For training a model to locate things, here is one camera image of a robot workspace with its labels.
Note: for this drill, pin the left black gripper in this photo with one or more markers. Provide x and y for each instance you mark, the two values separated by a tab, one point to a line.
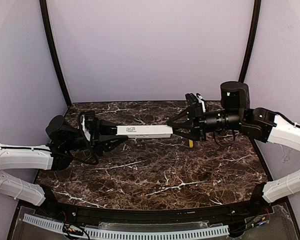
96	137

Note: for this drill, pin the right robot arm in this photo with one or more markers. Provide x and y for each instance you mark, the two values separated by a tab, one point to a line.
259	124

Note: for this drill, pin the yellow handled screwdriver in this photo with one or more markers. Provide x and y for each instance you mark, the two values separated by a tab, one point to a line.
191	143

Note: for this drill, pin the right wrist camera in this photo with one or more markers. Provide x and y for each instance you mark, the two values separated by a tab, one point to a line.
197	101

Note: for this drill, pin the black front table rail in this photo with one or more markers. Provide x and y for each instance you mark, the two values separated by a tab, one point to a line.
228	214

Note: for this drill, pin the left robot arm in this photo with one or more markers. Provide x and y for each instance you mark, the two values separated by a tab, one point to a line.
84	144

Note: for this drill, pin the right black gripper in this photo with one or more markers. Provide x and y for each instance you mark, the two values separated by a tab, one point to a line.
199	123

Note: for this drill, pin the black right frame post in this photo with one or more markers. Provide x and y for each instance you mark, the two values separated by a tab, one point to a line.
250	40

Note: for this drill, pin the white slotted cable duct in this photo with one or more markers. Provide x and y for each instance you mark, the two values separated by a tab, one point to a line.
122	231

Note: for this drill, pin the white remote control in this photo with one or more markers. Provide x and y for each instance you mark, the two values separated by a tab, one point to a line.
144	131

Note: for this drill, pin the black left frame post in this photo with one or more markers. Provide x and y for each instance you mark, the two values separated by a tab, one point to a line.
53	52

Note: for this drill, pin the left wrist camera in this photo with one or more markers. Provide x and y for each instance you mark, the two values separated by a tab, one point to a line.
88	123

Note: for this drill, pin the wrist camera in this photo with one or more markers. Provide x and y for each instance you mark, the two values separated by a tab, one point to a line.
197	101
88	123

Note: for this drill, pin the black frame post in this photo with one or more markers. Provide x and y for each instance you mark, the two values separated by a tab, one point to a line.
53	52
250	40

